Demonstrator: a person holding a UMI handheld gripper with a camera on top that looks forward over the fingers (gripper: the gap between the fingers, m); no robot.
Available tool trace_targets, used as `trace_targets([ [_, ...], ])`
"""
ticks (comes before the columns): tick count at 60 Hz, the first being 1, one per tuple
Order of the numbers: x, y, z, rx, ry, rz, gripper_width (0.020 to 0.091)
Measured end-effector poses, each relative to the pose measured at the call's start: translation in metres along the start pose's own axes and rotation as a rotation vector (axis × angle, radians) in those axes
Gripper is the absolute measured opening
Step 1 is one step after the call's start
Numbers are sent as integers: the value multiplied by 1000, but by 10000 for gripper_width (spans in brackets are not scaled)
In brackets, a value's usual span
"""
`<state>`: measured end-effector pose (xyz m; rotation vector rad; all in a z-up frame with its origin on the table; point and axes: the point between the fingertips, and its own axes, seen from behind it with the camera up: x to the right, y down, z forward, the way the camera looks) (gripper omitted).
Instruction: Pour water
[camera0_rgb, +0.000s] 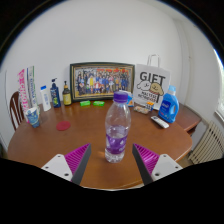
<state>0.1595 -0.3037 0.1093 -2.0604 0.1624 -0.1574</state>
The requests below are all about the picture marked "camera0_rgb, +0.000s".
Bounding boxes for dark wooden chair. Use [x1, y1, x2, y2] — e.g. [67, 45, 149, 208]
[9, 91, 26, 132]

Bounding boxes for beige snack packet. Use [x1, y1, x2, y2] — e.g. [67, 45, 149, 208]
[133, 105, 150, 115]

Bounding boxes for white remote control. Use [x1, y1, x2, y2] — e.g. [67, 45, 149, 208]
[150, 115, 170, 130]

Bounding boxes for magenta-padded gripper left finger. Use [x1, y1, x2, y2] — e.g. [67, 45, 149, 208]
[41, 143, 92, 185]

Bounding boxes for dark blue pump bottle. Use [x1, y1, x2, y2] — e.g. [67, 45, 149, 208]
[49, 77, 62, 109]

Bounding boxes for orange-tipped battery pack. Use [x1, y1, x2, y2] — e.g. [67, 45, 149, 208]
[145, 101, 155, 112]

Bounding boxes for white printed paper bag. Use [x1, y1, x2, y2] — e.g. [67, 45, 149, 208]
[132, 53, 172, 111]

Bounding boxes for framed group photo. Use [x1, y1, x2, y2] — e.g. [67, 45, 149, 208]
[69, 61, 136, 103]

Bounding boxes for white blue shuttlecock tube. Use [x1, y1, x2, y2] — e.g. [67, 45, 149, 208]
[26, 65, 40, 111]

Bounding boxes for blue detergent bottle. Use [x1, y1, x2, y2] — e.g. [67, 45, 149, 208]
[157, 84, 180, 124]

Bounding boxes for white blue-capped lotion bottle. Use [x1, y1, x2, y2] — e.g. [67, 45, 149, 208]
[39, 85, 52, 112]

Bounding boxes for clear purple-capped water bottle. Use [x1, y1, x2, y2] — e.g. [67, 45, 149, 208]
[104, 90, 132, 164]

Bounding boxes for blue patterned paper cup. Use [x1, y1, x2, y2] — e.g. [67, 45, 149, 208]
[24, 106, 42, 129]

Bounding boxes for flat round red coaster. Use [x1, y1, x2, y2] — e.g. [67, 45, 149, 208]
[55, 120, 72, 132]

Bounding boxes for amber yellow-label pump bottle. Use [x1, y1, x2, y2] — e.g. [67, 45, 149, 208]
[62, 80, 73, 107]

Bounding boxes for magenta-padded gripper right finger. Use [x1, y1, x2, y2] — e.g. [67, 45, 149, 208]
[132, 143, 184, 185]

